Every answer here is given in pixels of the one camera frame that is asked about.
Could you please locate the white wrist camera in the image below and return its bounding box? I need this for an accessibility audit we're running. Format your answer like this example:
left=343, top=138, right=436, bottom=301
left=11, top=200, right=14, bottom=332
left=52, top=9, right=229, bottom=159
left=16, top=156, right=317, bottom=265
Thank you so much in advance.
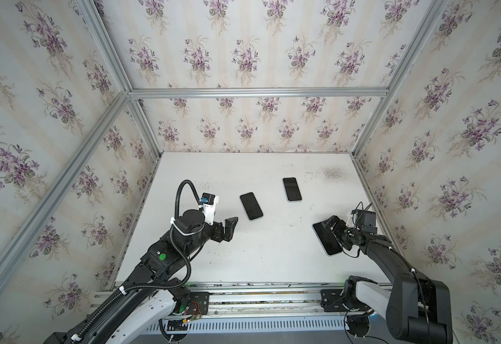
left=350, top=202, right=378, bottom=234
left=201, top=192, right=218, bottom=226

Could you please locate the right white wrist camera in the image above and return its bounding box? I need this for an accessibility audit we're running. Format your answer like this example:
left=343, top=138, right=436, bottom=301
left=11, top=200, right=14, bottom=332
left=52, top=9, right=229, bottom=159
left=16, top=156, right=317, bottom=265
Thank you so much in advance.
left=350, top=202, right=378, bottom=234

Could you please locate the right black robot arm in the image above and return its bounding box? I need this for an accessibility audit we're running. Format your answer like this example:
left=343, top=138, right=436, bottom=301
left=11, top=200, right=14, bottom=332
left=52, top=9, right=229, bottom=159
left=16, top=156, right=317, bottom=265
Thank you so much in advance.
left=313, top=210, right=453, bottom=343

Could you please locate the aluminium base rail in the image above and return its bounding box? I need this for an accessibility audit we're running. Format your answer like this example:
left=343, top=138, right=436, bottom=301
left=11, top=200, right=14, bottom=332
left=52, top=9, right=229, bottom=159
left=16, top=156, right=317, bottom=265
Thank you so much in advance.
left=91, top=281, right=406, bottom=321

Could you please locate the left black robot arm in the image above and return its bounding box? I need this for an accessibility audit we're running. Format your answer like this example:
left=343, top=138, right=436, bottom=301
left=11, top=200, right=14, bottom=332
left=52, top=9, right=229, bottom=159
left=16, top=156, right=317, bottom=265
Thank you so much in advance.
left=45, top=209, right=238, bottom=343

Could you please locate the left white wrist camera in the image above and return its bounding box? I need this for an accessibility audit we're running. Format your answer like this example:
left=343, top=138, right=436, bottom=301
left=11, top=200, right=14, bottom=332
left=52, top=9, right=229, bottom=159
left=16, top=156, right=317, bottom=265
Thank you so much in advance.
left=201, top=192, right=218, bottom=226

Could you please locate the aluminium cage frame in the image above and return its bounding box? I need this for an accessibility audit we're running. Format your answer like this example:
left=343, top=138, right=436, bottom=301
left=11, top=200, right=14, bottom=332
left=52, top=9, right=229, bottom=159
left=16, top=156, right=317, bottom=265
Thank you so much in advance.
left=0, top=1, right=447, bottom=294

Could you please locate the phone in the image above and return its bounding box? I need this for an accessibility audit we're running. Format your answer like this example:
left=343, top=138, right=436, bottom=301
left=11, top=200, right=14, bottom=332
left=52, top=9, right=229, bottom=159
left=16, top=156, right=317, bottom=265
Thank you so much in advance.
left=313, top=222, right=343, bottom=256
left=283, top=177, right=303, bottom=202
left=240, top=192, right=263, bottom=221

